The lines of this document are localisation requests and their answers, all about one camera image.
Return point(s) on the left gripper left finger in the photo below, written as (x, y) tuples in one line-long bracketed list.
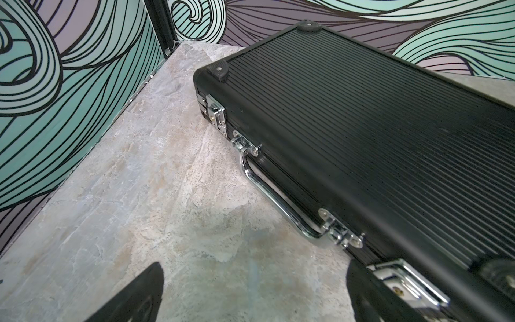
[(140, 300)]

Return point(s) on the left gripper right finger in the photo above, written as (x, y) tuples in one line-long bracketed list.
[(372, 300)]

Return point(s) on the black hard case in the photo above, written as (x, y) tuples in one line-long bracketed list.
[(409, 172)]

